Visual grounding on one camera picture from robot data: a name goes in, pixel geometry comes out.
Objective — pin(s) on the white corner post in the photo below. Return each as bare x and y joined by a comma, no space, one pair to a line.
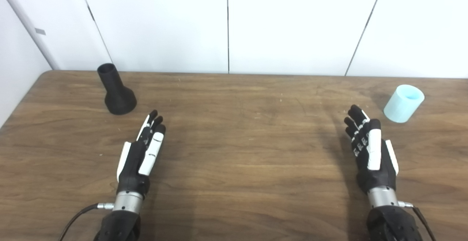
27,21

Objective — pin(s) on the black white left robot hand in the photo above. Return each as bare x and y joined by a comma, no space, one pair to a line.
133,168

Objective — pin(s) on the small gray wall tag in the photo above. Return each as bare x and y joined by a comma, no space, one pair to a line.
40,31

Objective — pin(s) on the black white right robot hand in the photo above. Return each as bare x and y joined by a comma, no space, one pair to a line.
376,171

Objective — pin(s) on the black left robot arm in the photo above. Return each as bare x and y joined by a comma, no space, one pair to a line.
119,226

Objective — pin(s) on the black flared nozzle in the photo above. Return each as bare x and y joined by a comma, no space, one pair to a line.
119,100

